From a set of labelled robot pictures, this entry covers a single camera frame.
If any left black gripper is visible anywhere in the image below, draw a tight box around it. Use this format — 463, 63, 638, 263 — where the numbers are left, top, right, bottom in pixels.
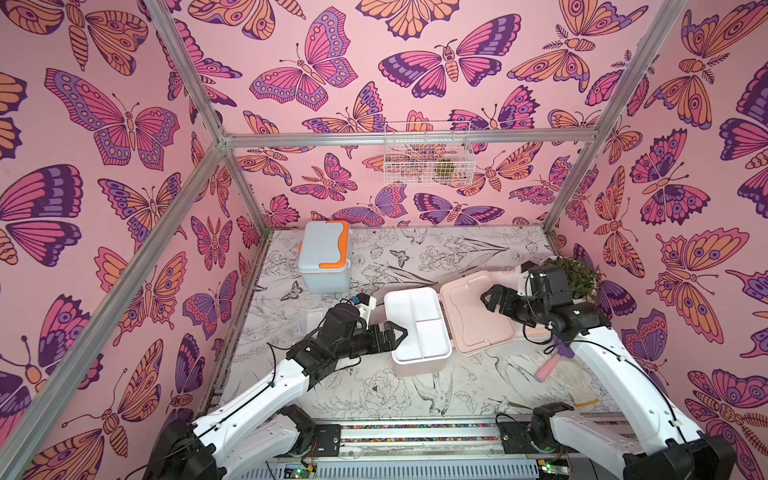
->
333, 322, 407, 362

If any green toy in basket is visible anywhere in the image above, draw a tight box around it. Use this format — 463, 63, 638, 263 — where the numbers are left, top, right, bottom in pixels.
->
433, 159, 455, 185

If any white wire wall basket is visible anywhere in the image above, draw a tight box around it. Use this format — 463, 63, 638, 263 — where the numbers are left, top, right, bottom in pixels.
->
381, 122, 476, 188

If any potted green plant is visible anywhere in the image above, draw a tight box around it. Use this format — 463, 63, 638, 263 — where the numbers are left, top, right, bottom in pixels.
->
542, 257, 599, 301

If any blue orange first aid box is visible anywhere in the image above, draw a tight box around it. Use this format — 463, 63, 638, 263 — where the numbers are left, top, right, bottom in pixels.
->
298, 220, 351, 294

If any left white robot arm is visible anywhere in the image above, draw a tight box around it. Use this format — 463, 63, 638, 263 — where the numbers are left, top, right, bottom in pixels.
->
141, 302, 409, 479

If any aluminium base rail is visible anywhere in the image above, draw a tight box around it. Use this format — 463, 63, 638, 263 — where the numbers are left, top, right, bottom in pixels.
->
239, 413, 673, 480

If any white pink medicine chest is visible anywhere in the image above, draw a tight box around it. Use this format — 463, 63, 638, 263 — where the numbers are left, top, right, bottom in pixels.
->
495, 270, 549, 334

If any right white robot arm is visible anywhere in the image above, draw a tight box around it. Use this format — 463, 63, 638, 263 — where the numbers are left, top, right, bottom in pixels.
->
480, 265, 736, 479

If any beige pink first aid box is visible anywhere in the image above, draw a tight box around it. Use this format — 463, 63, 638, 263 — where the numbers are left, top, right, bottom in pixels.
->
384, 271, 529, 377

